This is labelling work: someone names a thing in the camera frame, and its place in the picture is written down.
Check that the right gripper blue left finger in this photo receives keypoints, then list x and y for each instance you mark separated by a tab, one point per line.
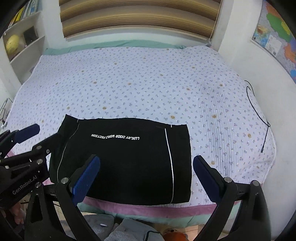
82	179

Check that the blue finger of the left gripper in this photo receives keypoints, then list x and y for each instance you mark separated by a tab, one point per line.
26	133

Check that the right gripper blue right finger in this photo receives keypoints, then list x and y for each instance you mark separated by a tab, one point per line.
210	179

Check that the black hooded jacket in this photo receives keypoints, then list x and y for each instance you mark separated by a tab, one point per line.
142	162

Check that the grey clothes on floor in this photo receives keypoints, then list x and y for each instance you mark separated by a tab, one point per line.
106	228

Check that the person's left hand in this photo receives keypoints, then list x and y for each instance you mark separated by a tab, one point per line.
18	213

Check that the pink quilt border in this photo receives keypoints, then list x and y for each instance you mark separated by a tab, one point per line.
176	216

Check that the orange object on floor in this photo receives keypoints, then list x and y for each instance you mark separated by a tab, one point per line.
174	235

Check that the white bookshelf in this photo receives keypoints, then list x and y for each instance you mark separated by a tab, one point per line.
25	19

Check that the yellow plush toy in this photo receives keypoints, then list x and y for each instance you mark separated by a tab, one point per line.
12	46

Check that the white floral quilt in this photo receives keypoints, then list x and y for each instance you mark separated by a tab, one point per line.
198	90

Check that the green bed sheet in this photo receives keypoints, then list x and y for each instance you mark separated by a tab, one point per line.
121	47

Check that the wooden striped headboard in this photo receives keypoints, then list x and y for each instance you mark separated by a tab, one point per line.
192	17

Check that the colourful wall map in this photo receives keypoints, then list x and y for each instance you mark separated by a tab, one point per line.
273	35

